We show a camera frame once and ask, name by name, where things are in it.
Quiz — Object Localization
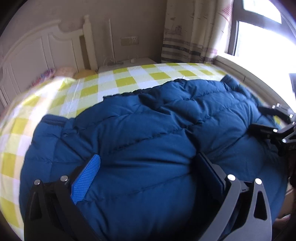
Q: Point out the blue puffer jacket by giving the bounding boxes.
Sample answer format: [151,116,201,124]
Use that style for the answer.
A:
[19,75,287,240]

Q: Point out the striped boat print curtain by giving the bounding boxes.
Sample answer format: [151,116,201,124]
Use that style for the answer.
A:
[161,0,233,63]

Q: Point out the yellow checked bed sheet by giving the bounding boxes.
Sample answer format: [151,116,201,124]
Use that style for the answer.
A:
[0,62,285,241]

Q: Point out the floral patterned pillow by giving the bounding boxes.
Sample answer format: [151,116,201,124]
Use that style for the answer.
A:
[28,68,56,89]

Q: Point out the cream textured pillow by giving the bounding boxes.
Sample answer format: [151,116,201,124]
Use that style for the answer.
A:
[54,67,77,78]

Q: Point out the yellow pillow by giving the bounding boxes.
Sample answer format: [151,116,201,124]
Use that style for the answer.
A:
[73,69,97,79]

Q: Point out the white bedside table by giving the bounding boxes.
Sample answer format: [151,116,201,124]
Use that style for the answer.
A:
[98,58,156,73]

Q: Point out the white wooden headboard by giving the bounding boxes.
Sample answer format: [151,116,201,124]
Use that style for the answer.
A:
[1,15,98,108]

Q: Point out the window frame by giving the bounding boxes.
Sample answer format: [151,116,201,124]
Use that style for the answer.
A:
[226,1,295,94]

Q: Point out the white cable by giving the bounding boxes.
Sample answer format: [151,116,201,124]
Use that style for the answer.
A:
[102,54,141,68]

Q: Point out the wall socket plate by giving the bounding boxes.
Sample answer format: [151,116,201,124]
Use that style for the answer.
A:
[120,36,139,46]

